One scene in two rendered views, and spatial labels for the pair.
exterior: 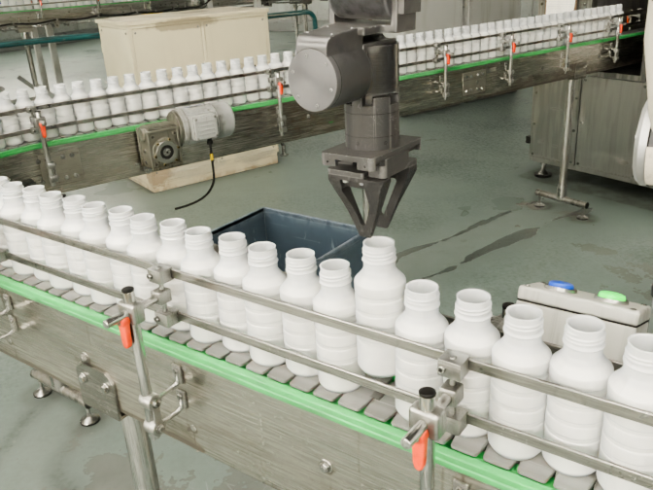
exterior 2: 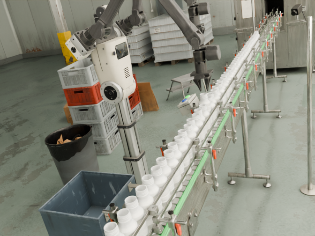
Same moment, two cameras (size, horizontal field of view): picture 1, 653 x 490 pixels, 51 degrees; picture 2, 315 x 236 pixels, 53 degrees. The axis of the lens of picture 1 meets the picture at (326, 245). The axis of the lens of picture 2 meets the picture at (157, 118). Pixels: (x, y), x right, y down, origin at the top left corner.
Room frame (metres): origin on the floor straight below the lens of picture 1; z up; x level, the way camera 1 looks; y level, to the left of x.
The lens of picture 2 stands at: (1.22, 1.38, 1.70)
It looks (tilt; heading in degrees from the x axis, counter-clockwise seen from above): 21 degrees down; 260
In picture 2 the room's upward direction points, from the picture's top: 11 degrees counter-clockwise
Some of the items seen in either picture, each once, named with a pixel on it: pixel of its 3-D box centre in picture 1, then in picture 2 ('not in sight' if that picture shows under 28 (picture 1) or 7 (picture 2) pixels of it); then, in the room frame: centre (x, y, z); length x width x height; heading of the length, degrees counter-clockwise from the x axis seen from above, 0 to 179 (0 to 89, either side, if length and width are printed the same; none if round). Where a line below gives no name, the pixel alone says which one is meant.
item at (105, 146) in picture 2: not in sight; (104, 136); (1.29, -2.52, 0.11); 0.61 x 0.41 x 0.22; 59
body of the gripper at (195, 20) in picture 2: not in sight; (194, 22); (0.55, -0.52, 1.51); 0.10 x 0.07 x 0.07; 143
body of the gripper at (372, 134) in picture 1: (371, 126); (200, 68); (0.71, -0.05, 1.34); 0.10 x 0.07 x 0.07; 143
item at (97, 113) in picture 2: not in sight; (95, 105); (1.29, -2.52, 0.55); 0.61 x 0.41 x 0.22; 60
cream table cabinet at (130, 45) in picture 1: (192, 94); not in sight; (5.29, 0.95, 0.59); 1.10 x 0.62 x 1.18; 125
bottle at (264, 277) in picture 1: (266, 303); (198, 130); (0.81, 0.08, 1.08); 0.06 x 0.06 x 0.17
